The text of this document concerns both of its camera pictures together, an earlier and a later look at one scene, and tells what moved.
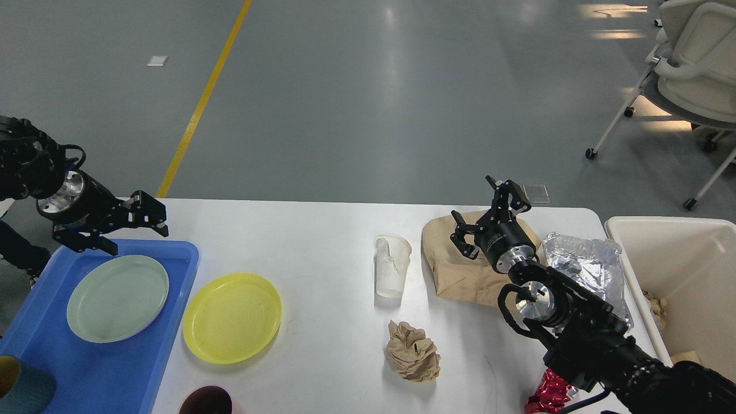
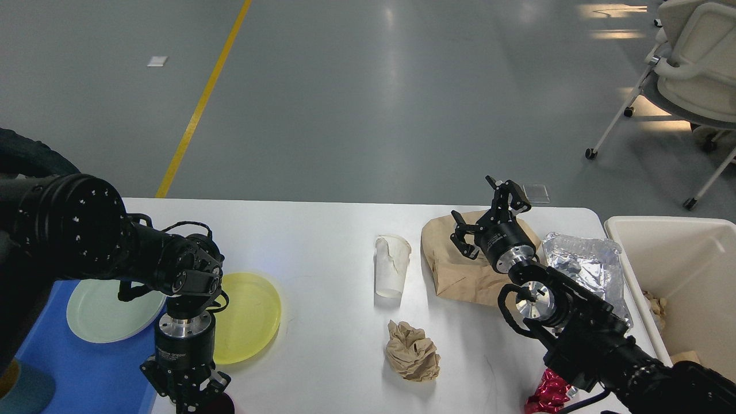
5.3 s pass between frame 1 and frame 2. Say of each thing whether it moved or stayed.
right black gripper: stayed
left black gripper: moved
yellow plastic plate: stayed
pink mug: stayed
